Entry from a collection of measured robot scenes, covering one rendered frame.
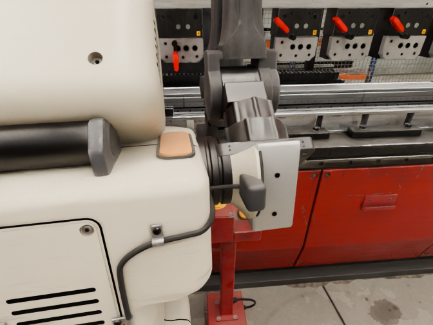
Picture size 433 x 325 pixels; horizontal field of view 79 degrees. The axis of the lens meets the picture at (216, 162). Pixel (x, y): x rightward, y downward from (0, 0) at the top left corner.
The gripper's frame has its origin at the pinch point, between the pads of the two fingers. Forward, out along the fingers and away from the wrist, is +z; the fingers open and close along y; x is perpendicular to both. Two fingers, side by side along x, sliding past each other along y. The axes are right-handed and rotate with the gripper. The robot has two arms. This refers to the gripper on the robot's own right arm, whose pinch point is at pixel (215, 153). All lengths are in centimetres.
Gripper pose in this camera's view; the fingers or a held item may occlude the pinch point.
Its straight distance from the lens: 73.2
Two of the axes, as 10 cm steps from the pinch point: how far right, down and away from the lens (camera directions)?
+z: -0.7, 5.3, 8.4
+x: 1.5, 8.4, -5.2
